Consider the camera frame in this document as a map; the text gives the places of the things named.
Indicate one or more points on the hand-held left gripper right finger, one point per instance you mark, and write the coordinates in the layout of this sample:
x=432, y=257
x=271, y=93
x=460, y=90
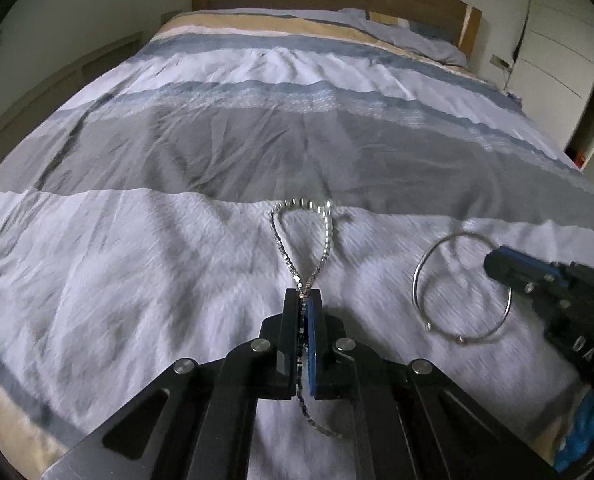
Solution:
x=313, y=355

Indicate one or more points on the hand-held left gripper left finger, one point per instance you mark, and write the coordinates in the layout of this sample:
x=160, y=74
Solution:
x=289, y=345

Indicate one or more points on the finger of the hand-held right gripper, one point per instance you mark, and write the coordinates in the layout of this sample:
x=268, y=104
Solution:
x=509, y=277
x=534, y=265

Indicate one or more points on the thin silver bangle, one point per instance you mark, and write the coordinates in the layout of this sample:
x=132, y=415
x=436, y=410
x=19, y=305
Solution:
x=418, y=292

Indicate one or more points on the blue patterned cloth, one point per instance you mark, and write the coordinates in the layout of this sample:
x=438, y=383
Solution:
x=587, y=430

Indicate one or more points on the striped duvet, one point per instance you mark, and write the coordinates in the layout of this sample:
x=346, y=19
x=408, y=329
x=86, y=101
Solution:
x=177, y=185

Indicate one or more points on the white wardrobe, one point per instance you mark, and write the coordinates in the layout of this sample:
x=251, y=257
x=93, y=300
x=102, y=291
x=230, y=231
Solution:
x=562, y=35

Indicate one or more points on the grey pillow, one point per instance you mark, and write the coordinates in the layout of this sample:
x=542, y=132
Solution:
x=412, y=40

